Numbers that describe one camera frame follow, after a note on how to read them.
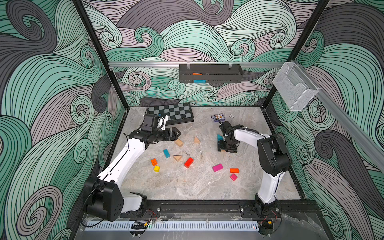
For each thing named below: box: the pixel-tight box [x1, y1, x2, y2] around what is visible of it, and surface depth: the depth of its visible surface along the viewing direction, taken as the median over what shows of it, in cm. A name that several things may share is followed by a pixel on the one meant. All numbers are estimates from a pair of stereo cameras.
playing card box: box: [211, 113, 226, 123], surface depth 116 cm
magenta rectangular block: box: [212, 163, 224, 172], surface depth 90 cm
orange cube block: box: [150, 158, 158, 167], surface depth 90 cm
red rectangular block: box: [184, 157, 194, 169], surface depth 90 cm
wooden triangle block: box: [172, 155, 183, 162], surface depth 92 cm
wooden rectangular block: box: [174, 139, 184, 148], surface depth 99 cm
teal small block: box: [163, 149, 171, 158], surface depth 95 cm
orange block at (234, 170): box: [229, 168, 240, 174], surface depth 89 cm
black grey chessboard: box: [147, 102, 194, 126], surface depth 116 cm
